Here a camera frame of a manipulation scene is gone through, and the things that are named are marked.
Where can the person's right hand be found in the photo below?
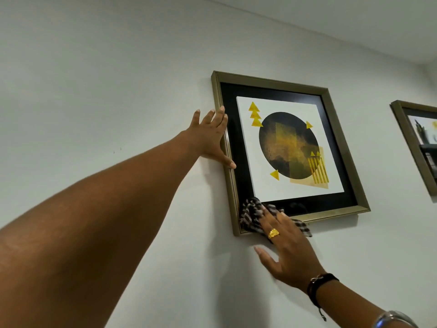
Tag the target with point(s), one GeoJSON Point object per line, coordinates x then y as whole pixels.
{"type": "Point", "coordinates": [293, 256]}

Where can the person's left hand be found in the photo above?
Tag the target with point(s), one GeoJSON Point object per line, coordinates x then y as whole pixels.
{"type": "Point", "coordinates": [206, 140]}

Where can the person's left middle finger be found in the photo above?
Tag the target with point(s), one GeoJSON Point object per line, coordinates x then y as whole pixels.
{"type": "Point", "coordinates": [220, 116]}

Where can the person's right thumb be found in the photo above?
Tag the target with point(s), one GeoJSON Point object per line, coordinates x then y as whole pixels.
{"type": "Point", "coordinates": [267, 258]}

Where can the person's left thumb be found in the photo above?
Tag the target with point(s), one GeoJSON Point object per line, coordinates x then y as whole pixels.
{"type": "Point", "coordinates": [225, 160]}

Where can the person's left little finger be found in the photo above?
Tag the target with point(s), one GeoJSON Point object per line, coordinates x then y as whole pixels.
{"type": "Point", "coordinates": [196, 117]}

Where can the person's right middle finger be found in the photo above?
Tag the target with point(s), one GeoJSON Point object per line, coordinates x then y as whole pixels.
{"type": "Point", "coordinates": [284, 220]}

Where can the black white checkered cloth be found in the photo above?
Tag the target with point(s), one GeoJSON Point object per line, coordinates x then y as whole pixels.
{"type": "Point", "coordinates": [251, 215]}

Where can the framed black circle art picture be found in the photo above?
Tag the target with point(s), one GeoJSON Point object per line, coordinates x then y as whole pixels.
{"type": "Point", "coordinates": [290, 150]}

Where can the person's right forearm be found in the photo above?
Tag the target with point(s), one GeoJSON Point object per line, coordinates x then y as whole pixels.
{"type": "Point", "coordinates": [355, 304]}

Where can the person's left forearm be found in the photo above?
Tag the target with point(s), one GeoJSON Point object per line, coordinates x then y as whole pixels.
{"type": "Point", "coordinates": [88, 222]}

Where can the silver bangle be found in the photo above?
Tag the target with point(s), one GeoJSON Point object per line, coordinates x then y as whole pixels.
{"type": "Point", "coordinates": [392, 317]}

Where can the gold framed wall picture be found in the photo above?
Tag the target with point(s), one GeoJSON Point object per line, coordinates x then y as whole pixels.
{"type": "Point", "coordinates": [409, 140]}

